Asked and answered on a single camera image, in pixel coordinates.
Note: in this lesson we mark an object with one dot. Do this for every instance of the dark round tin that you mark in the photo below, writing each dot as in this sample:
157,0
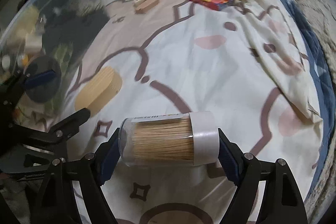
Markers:
43,90

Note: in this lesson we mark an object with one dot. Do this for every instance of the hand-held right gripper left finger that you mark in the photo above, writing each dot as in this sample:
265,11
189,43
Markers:
110,154

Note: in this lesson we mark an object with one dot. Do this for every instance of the clear toothpick jar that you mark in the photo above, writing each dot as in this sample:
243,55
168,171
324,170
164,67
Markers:
162,142

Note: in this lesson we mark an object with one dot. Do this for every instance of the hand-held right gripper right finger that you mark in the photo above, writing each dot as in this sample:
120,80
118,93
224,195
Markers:
226,158

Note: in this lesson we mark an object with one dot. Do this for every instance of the clear plastic storage bin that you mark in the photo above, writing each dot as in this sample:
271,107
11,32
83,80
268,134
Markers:
78,16

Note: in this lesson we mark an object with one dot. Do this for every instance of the small wooden block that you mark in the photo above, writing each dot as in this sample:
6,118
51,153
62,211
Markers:
147,2

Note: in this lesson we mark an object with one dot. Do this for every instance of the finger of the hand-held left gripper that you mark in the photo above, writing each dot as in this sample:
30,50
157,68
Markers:
39,80
71,124

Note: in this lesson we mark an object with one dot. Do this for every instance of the oval wooden box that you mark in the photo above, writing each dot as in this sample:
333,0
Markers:
99,92

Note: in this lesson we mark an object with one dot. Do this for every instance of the bear printed bed sheet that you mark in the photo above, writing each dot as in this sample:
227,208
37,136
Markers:
210,77

